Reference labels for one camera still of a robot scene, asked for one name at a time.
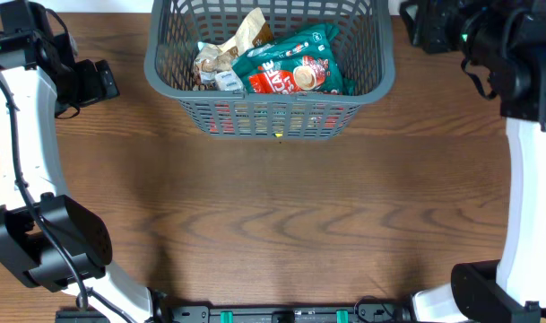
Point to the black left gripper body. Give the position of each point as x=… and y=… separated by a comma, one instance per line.
x=85, y=85

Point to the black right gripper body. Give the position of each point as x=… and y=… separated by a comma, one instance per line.
x=426, y=28

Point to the green Nescafe coffee bag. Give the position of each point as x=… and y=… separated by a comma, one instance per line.
x=302, y=62

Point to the red spaghetti packet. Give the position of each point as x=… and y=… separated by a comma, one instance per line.
x=276, y=120

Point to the beige paper pouch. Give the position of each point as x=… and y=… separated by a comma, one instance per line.
x=253, y=32

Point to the white Kleenex tissue multipack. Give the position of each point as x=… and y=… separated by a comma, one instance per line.
x=228, y=81

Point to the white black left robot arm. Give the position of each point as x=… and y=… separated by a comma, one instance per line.
x=47, y=239

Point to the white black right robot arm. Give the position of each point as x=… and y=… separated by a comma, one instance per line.
x=508, y=38

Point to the grey plastic lattice basket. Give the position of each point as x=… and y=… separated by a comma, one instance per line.
x=363, y=51

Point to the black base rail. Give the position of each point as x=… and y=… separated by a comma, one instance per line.
x=367, y=309

